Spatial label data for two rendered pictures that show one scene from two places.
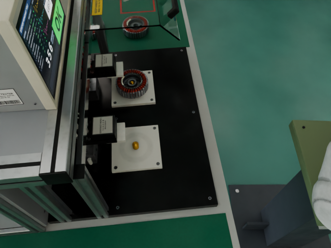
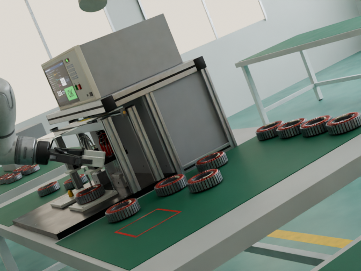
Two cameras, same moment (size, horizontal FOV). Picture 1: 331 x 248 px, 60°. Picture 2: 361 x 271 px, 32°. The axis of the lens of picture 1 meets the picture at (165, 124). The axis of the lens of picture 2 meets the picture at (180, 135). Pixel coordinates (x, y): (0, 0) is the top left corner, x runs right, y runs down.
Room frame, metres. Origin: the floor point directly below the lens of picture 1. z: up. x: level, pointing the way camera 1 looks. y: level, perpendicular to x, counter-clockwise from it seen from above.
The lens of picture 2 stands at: (2.92, -0.33, 1.21)
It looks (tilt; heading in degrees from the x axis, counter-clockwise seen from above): 8 degrees down; 159
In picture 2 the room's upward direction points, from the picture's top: 22 degrees counter-clockwise
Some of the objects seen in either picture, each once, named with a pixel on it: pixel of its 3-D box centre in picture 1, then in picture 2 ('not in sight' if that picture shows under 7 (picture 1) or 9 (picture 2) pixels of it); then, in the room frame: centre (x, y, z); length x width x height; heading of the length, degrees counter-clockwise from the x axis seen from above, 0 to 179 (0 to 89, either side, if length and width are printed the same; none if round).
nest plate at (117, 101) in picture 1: (132, 88); (92, 200); (0.66, 0.12, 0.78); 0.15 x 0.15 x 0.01; 6
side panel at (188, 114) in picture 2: not in sight; (191, 121); (0.82, 0.54, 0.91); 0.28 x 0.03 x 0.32; 96
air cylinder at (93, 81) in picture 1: (90, 87); (123, 178); (0.65, 0.26, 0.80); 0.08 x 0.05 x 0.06; 6
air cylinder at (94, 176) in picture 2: (87, 148); (100, 177); (0.41, 0.24, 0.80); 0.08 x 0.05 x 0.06; 6
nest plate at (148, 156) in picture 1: (136, 147); (72, 197); (0.42, 0.09, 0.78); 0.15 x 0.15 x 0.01; 6
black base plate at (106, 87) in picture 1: (130, 119); (87, 200); (0.54, 0.12, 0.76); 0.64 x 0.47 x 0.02; 6
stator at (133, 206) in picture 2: (135, 27); (122, 210); (1.00, 0.13, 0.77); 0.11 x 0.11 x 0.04
